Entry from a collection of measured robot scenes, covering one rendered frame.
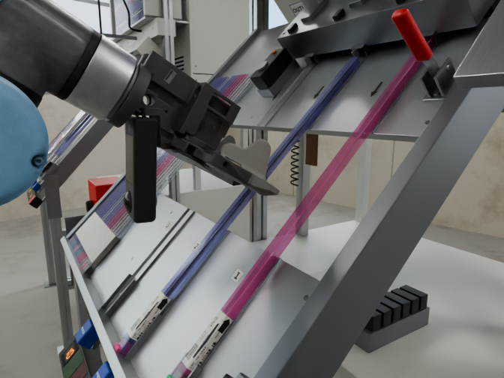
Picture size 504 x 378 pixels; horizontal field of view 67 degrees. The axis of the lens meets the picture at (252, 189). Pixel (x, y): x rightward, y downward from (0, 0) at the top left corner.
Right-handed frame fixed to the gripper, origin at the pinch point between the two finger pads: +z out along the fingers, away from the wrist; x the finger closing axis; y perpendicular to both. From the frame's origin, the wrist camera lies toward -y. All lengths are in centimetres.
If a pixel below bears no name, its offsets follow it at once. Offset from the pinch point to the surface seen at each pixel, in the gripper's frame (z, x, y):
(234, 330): -2.9, -12.6, -14.4
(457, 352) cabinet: 41.3, -13.3, -7.9
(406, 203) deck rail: 2.0, -21.0, 3.5
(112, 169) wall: 81, 387, -13
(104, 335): -7.8, 3.3, -24.5
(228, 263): -1.7, -5.0, -9.6
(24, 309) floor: 20, 171, -93
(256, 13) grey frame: 9, 49, 47
